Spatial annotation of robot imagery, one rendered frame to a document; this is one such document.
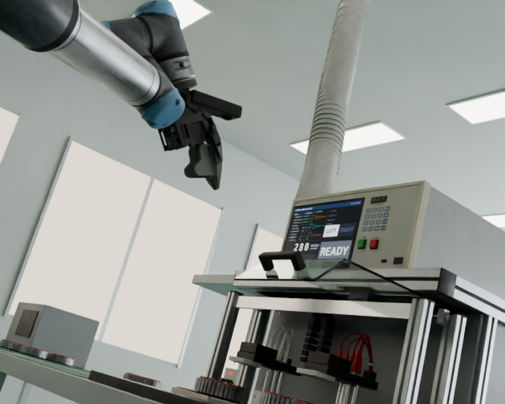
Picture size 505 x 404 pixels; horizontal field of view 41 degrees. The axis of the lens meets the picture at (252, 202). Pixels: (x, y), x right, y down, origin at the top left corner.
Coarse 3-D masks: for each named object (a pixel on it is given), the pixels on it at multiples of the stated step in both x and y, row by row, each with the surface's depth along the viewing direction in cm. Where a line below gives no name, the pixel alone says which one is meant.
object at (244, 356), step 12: (240, 348) 155; (252, 348) 152; (264, 348) 152; (240, 360) 150; (252, 360) 150; (264, 360) 151; (276, 360) 154; (276, 372) 157; (288, 372) 155; (276, 384) 156
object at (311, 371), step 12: (312, 360) 135; (324, 360) 132; (336, 360) 132; (348, 360) 134; (300, 372) 133; (312, 372) 130; (324, 372) 131; (336, 372) 132; (348, 372) 133; (348, 384) 138; (360, 384) 135; (372, 384) 137; (348, 396) 137
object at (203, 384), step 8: (200, 376) 147; (200, 384) 145; (208, 384) 143; (216, 384) 144; (224, 384) 143; (232, 384) 145; (200, 392) 144; (208, 392) 143; (216, 392) 142; (224, 392) 142; (232, 392) 143; (240, 392) 145; (224, 400) 143; (232, 400) 143; (240, 400) 145
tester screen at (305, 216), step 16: (304, 208) 171; (320, 208) 166; (336, 208) 161; (352, 208) 156; (304, 224) 168; (320, 224) 163; (288, 240) 171; (304, 240) 166; (320, 240) 161; (336, 240) 156; (352, 240) 152
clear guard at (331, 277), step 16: (256, 272) 130; (272, 272) 125; (288, 272) 122; (304, 272) 118; (320, 272) 114; (336, 272) 127; (352, 272) 123; (368, 272) 120; (336, 288) 140; (352, 288) 136; (368, 288) 132; (384, 288) 129; (400, 288) 125
